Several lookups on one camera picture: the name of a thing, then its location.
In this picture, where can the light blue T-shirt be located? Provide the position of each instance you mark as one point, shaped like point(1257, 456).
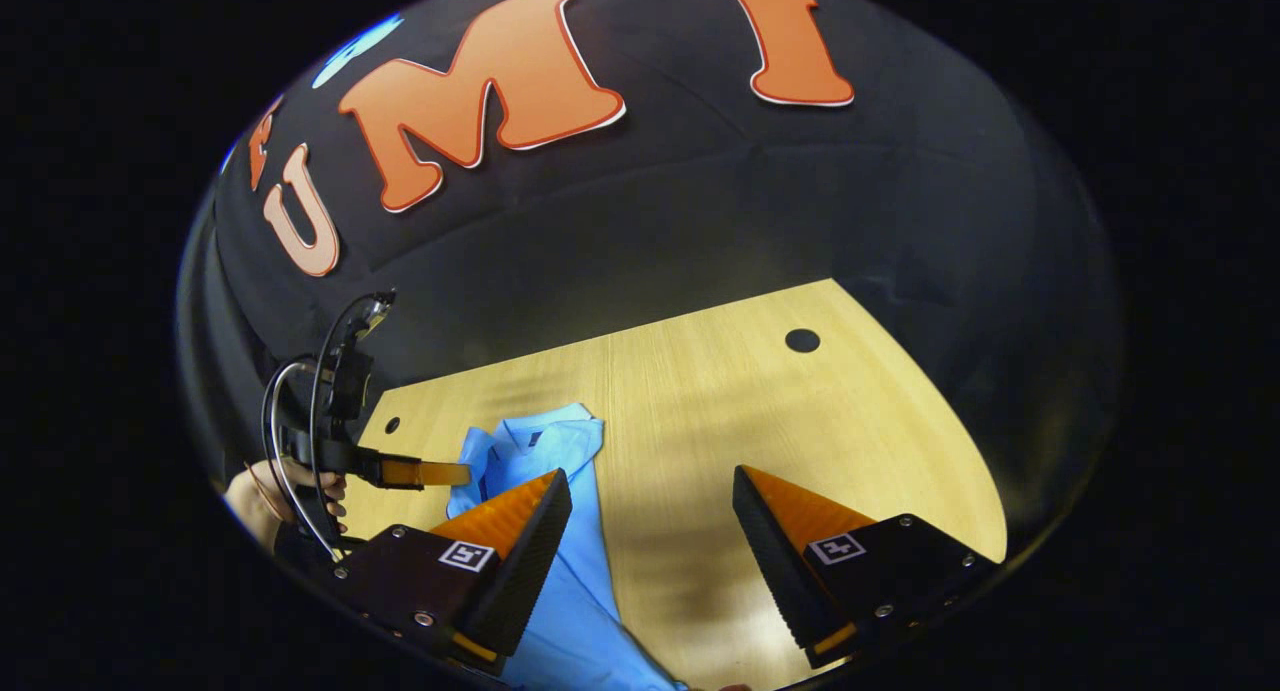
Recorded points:
point(580, 611)

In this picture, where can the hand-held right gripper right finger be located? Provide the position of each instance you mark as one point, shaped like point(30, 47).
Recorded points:
point(780, 571)

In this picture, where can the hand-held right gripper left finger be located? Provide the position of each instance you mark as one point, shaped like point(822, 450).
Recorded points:
point(525, 571)

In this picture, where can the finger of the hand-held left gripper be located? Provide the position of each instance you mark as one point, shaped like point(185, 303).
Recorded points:
point(425, 473)

